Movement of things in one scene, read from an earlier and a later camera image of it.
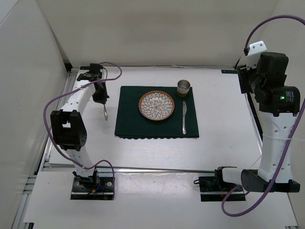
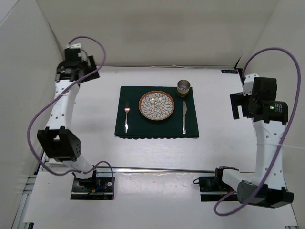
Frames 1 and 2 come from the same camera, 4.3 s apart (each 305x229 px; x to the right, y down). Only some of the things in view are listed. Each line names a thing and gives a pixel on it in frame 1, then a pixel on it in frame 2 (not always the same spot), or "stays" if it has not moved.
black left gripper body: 101,95 -> 84,66
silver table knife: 184,111 stays
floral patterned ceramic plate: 156,105 stays
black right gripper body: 247,78 -> 251,98
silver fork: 106,114 -> 127,109
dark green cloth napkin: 131,124 stays
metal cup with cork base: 183,87 stays
